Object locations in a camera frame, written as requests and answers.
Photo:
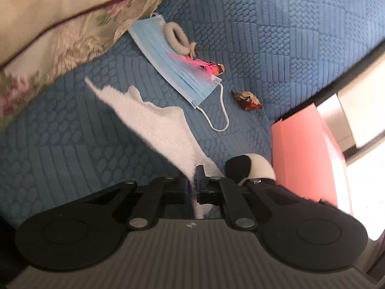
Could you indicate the red brown candy wrapper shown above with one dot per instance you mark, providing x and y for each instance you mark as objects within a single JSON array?
[{"x": 248, "y": 101}]

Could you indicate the blue quilted sofa cover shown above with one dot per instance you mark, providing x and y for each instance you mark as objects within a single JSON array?
[{"x": 270, "y": 36}]

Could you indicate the blue face mask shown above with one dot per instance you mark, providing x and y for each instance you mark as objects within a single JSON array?
[{"x": 150, "y": 39}]

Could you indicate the panda plush toy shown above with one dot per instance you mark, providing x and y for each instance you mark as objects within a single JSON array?
[{"x": 258, "y": 165}]

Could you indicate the floral cream cushion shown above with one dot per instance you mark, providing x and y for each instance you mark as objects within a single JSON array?
[{"x": 60, "y": 21}]

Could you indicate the red patterned packet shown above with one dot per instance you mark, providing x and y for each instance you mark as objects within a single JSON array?
[{"x": 215, "y": 69}]

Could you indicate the white tissue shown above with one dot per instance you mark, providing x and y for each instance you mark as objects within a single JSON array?
[{"x": 162, "y": 126}]

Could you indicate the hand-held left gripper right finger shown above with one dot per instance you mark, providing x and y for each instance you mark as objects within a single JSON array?
[{"x": 198, "y": 183}]

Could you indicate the pink bin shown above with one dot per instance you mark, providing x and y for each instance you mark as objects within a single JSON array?
[{"x": 300, "y": 150}]

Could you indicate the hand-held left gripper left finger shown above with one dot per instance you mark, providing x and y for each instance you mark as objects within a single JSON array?
[{"x": 187, "y": 186}]

